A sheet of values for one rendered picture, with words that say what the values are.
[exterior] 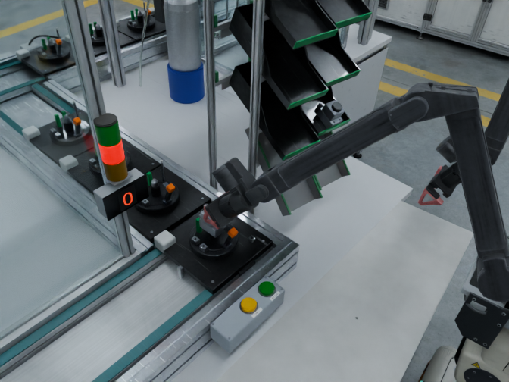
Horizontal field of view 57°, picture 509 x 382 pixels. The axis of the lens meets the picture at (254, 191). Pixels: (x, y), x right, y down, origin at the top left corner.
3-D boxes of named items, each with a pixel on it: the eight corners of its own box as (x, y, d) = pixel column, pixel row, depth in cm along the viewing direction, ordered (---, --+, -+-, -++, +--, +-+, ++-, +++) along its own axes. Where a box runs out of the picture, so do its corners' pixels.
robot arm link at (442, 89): (478, 76, 79) (478, 65, 87) (396, 98, 85) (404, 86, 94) (526, 301, 91) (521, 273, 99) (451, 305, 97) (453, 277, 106)
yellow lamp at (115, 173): (132, 175, 110) (129, 158, 107) (114, 185, 108) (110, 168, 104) (119, 165, 113) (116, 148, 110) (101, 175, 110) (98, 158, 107)
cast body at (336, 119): (338, 126, 141) (349, 111, 135) (328, 130, 139) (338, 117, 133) (323, 104, 143) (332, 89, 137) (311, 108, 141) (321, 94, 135)
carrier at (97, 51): (136, 44, 231) (132, 19, 223) (94, 59, 218) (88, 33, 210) (107, 29, 243) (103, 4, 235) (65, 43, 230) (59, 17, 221)
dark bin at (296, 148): (317, 145, 134) (329, 130, 128) (282, 161, 128) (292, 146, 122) (263, 70, 141) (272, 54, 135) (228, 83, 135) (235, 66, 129)
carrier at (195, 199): (211, 203, 149) (210, 172, 141) (151, 244, 136) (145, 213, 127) (162, 169, 161) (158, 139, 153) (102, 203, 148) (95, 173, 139)
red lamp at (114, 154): (129, 158, 107) (126, 140, 104) (110, 167, 104) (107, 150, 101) (116, 148, 110) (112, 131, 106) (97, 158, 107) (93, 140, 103)
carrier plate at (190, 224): (273, 245, 137) (273, 240, 136) (213, 295, 123) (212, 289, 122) (214, 205, 149) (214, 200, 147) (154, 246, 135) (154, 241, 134)
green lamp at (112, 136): (126, 140, 104) (123, 121, 101) (106, 149, 101) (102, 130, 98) (112, 130, 106) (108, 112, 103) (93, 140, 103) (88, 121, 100)
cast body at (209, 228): (226, 230, 131) (226, 211, 126) (215, 238, 128) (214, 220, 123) (205, 214, 135) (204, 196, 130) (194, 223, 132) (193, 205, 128)
